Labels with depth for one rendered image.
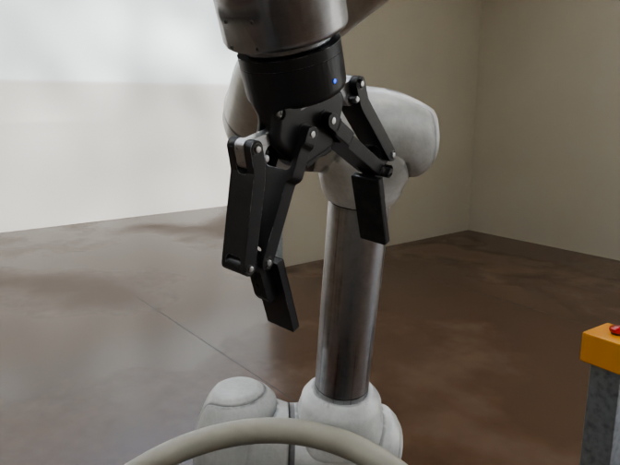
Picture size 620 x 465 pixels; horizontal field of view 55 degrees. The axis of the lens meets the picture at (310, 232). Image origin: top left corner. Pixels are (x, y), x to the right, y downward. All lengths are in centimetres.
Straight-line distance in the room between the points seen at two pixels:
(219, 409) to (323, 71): 82
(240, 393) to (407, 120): 58
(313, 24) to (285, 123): 7
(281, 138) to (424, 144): 49
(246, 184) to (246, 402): 75
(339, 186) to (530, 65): 673
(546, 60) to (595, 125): 94
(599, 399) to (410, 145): 105
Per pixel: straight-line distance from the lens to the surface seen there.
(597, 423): 178
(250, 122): 78
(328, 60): 42
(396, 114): 88
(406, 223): 721
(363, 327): 103
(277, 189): 44
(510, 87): 770
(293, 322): 49
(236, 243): 43
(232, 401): 113
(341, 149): 50
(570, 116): 728
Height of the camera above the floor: 165
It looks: 12 degrees down
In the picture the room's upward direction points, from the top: straight up
